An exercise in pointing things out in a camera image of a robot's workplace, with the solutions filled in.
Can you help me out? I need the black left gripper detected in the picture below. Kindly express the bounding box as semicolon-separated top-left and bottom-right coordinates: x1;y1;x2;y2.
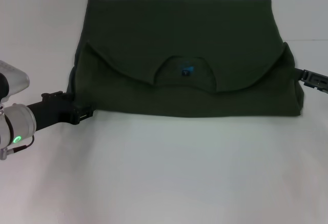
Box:
25;90;94;132

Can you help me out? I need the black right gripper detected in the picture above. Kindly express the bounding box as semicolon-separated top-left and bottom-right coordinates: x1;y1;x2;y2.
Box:
292;68;328;93

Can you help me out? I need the dark green FREE t-shirt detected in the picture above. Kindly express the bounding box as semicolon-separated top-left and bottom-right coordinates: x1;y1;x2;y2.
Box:
66;0;306;119

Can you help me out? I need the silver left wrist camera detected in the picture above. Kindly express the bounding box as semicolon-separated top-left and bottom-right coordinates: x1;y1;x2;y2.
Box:
0;59;30;97

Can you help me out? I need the left arm cable with plug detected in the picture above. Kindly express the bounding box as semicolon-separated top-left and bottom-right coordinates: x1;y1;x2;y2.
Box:
0;135;35;161

